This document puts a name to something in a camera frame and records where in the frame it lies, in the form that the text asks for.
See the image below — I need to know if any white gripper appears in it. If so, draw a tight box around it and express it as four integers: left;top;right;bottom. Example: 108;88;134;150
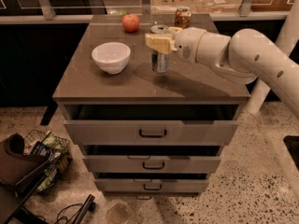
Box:
145;27;206;63

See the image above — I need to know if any silver blue redbull can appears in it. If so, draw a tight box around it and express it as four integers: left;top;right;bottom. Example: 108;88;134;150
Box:
150;24;168;74

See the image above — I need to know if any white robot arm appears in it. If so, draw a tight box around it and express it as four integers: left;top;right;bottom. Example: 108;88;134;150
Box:
145;27;299;117

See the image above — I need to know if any orange brown soda can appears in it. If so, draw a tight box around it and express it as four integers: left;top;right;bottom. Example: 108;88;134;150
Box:
175;7;192;29

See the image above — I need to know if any white bowl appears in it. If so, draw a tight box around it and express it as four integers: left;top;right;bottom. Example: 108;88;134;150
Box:
92;42;131;74

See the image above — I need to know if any red apple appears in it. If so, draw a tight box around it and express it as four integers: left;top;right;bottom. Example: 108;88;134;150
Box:
121;14;139;33

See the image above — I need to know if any grey drawer cabinet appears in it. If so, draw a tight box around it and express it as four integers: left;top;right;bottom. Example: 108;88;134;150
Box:
53;15;249;195

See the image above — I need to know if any top grey drawer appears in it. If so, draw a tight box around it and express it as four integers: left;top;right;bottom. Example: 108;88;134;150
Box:
64;105;238;146

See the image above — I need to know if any grey drawer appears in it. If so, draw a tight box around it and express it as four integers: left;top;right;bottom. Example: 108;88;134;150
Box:
94;173;208;193
83;146;221;174
64;105;238;146

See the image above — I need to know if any middle grey drawer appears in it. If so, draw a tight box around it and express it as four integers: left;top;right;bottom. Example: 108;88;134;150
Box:
83;146;221;174

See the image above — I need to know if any glass railing with metal posts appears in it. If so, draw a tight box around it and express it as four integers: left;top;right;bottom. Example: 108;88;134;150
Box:
0;0;298;24

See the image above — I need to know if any bottom grey drawer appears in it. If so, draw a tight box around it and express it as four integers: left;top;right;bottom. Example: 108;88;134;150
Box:
94;173;208;193

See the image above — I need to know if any black bar on floor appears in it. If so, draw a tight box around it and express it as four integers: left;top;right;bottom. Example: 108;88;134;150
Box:
72;194;95;224

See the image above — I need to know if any brown chair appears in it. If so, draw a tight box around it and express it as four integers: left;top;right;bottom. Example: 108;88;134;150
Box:
0;133;50;224

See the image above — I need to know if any wire basket with snack bags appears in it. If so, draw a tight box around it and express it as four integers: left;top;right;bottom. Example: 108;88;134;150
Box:
24;130;73;195

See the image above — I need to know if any black cable on floor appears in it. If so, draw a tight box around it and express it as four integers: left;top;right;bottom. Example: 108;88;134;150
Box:
54;203;85;224

